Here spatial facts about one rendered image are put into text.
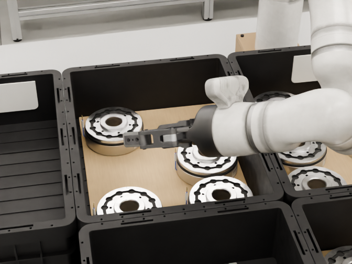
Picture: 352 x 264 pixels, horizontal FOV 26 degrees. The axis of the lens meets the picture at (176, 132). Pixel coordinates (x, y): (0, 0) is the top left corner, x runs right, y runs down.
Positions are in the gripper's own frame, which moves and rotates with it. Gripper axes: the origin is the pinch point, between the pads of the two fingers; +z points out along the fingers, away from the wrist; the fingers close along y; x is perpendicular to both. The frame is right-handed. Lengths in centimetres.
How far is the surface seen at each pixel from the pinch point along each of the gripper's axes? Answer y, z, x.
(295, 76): 40.0, -6.2, 6.1
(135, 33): 61, 46, 21
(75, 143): -1.9, 12.7, -0.3
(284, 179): 8.3, -18.1, -8.5
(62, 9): 147, 148, 43
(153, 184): 8.5, 6.2, -8.8
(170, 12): 193, 125, 39
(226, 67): 26.0, 0.3, 9.2
